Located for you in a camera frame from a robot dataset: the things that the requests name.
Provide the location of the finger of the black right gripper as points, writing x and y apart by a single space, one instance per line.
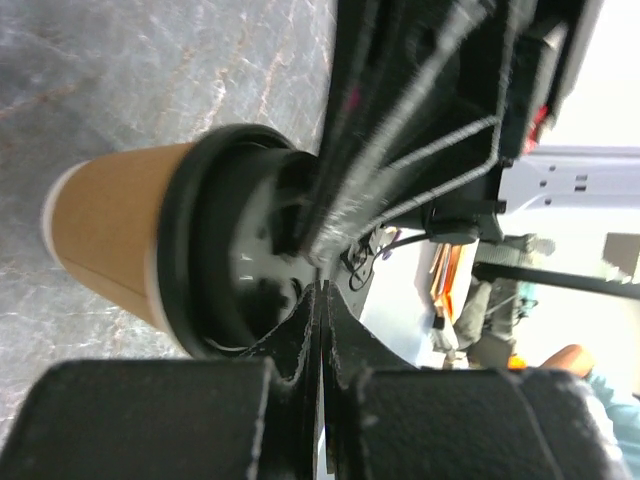
395 66

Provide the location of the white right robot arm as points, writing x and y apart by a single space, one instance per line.
461 143

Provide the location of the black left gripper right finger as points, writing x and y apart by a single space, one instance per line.
388 419

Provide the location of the brown paper coffee cup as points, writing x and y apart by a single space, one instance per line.
99 223

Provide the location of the stack of paper folders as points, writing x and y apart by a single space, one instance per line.
451 278

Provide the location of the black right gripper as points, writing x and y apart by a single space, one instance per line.
548 53

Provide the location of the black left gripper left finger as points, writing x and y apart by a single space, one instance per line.
251 417

